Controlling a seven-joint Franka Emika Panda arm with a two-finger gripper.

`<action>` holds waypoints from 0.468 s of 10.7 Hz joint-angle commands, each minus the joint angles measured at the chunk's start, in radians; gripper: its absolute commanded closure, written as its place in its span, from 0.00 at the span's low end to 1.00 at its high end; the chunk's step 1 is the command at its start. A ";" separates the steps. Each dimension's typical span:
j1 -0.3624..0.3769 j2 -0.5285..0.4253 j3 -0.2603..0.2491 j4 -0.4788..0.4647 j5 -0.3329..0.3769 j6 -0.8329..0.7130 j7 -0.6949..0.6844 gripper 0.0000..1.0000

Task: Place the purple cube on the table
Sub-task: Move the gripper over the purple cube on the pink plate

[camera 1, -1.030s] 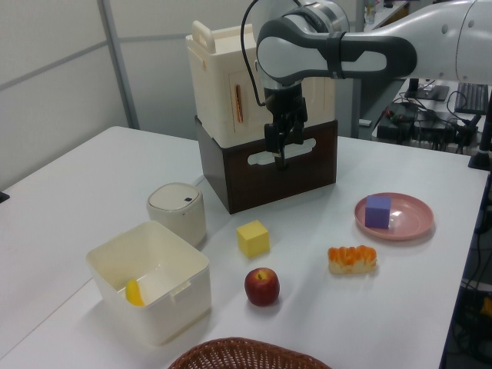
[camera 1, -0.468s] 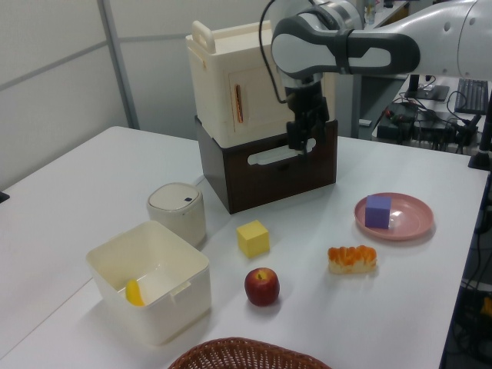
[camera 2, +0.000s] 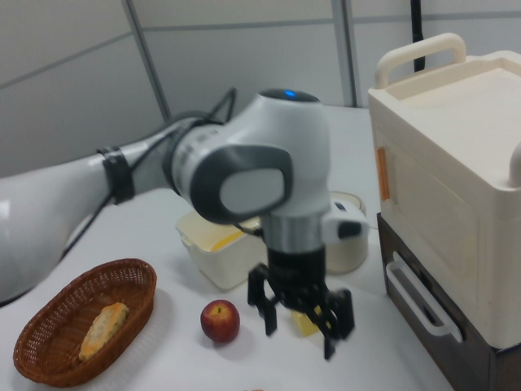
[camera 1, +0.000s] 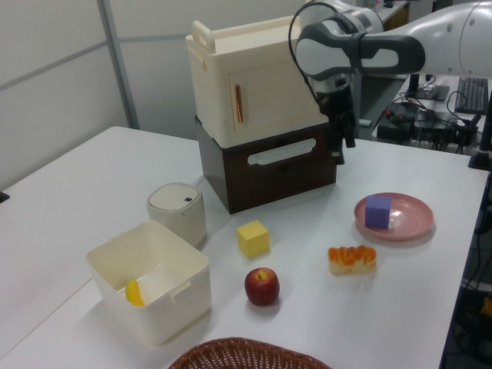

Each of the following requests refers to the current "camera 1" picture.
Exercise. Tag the black clamp post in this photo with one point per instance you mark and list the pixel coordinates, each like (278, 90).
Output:
(483, 142)

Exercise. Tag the brown wicker basket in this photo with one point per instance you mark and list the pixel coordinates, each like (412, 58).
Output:
(246, 355)

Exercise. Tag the yellow cube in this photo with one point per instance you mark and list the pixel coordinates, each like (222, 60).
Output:
(252, 238)

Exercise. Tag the pink plate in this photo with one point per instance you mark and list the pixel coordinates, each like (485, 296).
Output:
(407, 219)

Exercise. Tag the open white plastic box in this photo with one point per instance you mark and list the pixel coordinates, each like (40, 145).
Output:
(153, 284)

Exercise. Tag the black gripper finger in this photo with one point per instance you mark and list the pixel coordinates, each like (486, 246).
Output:
(335, 142)
(348, 128)

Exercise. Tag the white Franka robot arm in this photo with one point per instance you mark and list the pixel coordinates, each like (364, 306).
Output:
(442, 38)

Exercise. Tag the black monitor stand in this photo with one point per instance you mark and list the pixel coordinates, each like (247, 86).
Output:
(423, 89)

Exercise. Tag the purple cube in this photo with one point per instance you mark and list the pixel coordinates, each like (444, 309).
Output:
(378, 212)

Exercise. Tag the black keyboard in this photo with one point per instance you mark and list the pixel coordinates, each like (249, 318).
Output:
(472, 95)

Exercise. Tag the cream toy cabinet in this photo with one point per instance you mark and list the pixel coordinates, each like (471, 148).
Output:
(253, 80)

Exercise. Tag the black electronics box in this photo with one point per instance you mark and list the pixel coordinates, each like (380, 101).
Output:
(396, 125)

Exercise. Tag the orange glazed bread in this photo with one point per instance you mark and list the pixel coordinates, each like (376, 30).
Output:
(351, 260)

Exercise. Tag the yellow banana piece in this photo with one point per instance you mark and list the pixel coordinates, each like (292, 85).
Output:
(134, 294)

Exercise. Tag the dark brown drawer box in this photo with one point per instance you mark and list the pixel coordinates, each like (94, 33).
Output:
(276, 173)

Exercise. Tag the small white lidded bin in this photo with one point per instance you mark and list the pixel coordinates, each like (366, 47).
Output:
(177, 213)

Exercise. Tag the red apple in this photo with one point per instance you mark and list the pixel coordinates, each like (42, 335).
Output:
(262, 287)

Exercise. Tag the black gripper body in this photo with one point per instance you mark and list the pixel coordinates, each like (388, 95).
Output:
(335, 96)

